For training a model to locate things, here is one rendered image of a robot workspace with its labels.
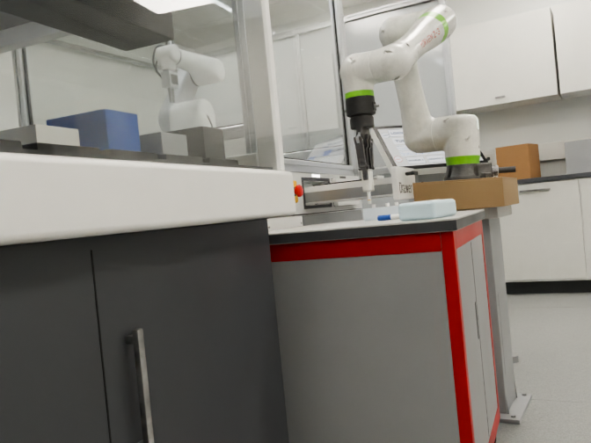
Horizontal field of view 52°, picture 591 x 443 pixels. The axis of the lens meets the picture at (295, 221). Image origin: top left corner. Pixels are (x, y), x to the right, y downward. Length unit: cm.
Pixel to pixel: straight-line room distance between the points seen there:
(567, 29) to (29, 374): 503
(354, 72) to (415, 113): 52
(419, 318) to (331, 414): 34
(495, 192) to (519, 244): 287
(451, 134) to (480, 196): 29
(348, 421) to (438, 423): 22
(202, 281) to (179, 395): 21
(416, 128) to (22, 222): 184
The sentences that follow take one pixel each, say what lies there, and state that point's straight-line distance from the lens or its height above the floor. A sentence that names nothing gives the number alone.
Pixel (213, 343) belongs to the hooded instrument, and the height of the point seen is 57.
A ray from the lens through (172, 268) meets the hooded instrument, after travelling 110.
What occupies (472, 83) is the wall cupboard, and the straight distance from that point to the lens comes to 552.
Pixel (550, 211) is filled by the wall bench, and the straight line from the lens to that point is 501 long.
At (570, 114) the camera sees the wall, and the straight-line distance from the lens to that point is 573.
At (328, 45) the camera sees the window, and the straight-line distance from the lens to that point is 270.
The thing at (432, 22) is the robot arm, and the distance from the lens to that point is 216.
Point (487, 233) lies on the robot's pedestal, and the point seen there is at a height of 67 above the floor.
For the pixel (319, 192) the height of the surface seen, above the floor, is 87.
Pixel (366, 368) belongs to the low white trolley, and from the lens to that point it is 154.
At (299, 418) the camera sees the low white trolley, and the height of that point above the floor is 28.
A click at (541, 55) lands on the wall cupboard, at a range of 546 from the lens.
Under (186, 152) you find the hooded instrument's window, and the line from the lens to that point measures 107.
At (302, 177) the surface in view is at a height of 93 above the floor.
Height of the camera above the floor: 80
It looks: 1 degrees down
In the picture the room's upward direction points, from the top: 6 degrees counter-clockwise
